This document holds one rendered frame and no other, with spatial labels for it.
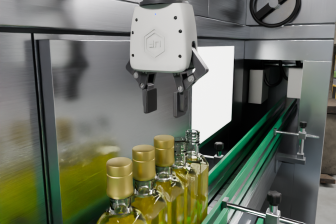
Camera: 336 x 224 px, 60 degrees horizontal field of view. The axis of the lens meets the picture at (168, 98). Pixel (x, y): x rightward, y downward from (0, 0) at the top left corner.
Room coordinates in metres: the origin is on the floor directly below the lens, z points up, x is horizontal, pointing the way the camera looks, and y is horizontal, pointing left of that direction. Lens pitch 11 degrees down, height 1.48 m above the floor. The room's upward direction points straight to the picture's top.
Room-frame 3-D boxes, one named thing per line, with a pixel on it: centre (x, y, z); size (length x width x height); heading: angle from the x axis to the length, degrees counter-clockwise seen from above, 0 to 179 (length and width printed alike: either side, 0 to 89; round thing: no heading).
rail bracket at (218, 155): (0.88, -0.14, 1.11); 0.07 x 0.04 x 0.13; 61
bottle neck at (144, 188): (0.41, 0.04, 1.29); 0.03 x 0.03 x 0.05
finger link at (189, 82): (0.44, -0.03, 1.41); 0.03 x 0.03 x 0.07; 60
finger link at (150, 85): (0.48, 0.04, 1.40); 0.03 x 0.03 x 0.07; 60
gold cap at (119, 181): (0.36, 0.06, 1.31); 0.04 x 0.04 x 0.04
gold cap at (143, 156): (0.41, 0.04, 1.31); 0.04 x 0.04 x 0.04
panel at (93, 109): (0.82, -0.04, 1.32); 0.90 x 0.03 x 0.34; 151
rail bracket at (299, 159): (1.12, -0.51, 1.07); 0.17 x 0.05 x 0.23; 61
